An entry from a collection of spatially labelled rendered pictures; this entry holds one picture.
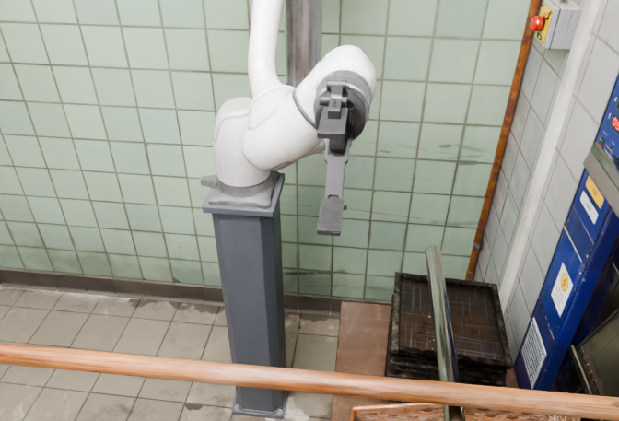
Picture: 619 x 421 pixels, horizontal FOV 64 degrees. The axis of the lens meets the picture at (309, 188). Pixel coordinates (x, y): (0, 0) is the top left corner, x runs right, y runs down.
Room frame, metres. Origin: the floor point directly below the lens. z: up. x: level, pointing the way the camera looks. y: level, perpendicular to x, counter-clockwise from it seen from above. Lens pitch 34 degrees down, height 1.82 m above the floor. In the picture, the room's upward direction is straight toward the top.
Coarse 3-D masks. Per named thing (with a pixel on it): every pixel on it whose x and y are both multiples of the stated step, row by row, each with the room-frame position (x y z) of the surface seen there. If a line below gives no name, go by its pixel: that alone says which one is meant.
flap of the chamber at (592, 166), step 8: (584, 160) 0.71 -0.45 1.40; (592, 160) 0.69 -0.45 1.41; (592, 168) 0.68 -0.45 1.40; (600, 168) 0.66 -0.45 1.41; (592, 176) 0.67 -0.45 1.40; (600, 176) 0.65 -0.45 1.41; (608, 176) 0.64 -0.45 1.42; (600, 184) 0.64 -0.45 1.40; (608, 184) 0.62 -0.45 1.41; (608, 192) 0.61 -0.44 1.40; (616, 192) 0.60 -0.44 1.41; (608, 200) 0.60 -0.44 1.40; (616, 200) 0.59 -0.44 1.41; (616, 208) 0.58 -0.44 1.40
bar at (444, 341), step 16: (432, 256) 0.73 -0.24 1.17; (432, 272) 0.69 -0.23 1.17; (432, 288) 0.65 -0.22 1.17; (432, 304) 0.61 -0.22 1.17; (448, 304) 0.61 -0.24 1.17; (448, 320) 0.57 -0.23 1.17; (448, 336) 0.54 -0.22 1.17; (448, 352) 0.51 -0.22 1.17; (448, 368) 0.48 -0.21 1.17; (448, 416) 0.40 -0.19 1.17; (464, 416) 0.40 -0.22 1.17
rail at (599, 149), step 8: (600, 144) 0.70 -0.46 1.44; (592, 152) 0.70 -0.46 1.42; (600, 152) 0.68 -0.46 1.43; (608, 152) 0.68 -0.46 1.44; (600, 160) 0.67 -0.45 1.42; (608, 160) 0.65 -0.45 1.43; (616, 160) 0.65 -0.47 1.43; (608, 168) 0.64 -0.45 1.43; (616, 168) 0.63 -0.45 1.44; (616, 176) 0.62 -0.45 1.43; (616, 184) 0.61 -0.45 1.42
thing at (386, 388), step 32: (0, 352) 0.49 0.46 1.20; (32, 352) 0.48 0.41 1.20; (64, 352) 0.48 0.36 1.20; (96, 352) 0.48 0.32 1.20; (224, 384) 0.44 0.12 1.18; (256, 384) 0.44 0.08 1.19; (288, 384) 0.43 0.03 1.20; (320, 384) 0.43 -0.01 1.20; (352, 384) 0.43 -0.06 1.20; (384, 384) 0.43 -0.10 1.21; (416, 384) 0.43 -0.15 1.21; (448, 384) 0.43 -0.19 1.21; (576, 416) 0.39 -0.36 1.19; (608, 416) 0.38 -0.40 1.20
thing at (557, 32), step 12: (552, 0) 1.34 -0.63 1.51; (540, 12) 1.35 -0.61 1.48; (552, 12) 1.26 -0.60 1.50; (564, 12) 1.25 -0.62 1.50; (576, 12) 1.25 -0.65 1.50; (552, 24) 1.26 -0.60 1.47; (564, 24) 1.25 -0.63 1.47; (576, 24) 1.25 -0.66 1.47; (540, 36) 1.30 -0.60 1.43; (552, 36) 1.26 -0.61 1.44; (564, 36) 1.25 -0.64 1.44; (552, 48) 1.26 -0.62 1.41; (564, 48) 1.25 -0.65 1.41
